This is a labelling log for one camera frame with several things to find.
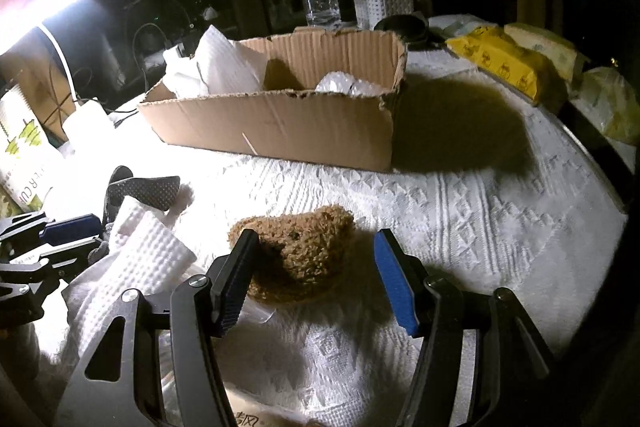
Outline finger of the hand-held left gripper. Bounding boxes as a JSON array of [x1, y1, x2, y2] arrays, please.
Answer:
[[0, 236, 103, 325], [0, 211, 103, 249]]

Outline yellowish plastic bag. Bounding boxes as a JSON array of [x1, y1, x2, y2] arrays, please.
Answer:
[[570, 67, 640, 142]]

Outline white charger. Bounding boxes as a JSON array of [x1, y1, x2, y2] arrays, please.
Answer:
[[62, 99, 113, 152]]

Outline black round lid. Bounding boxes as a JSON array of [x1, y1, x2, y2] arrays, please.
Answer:
[[372, 13, 431, 42]]

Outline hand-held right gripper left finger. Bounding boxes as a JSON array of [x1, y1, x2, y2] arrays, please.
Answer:
[[55, 229, 261, 427]]

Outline black cable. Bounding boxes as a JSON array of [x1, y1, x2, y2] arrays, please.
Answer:
[[125, 22, 201, 72]]

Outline white desk lamp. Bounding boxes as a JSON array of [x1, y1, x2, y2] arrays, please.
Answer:
[[0, 0, 86, 108]]

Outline crumpled white paper sheet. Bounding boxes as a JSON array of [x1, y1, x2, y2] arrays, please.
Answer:
[[162, 24, 268, 98]]

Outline clear bubble wrap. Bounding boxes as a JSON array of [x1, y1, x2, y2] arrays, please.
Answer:
[[314, 71, 383, 98]]

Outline cardboard box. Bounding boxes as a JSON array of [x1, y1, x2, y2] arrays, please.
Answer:
[[136, 27, 408, 172]]

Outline brown plush toy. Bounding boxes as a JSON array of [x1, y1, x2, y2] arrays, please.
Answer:
[[227, 204, 356, 305]]

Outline clear plastic package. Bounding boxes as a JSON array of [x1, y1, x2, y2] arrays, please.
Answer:
[[160, 307, 281, 427]]

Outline pale yellow tissue pack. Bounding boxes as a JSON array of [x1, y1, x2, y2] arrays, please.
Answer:
[[502, 23, 586, 82]]

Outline green printed paper pack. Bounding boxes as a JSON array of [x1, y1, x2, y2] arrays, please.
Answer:
[[0, 84, 56, 212]]

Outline white wrapped packets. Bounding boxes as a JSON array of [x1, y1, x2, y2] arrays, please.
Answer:
[[430, 14, 501, 40]]

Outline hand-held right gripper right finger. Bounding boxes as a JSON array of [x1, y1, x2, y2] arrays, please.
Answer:
[[374, 228, 558, 427]]

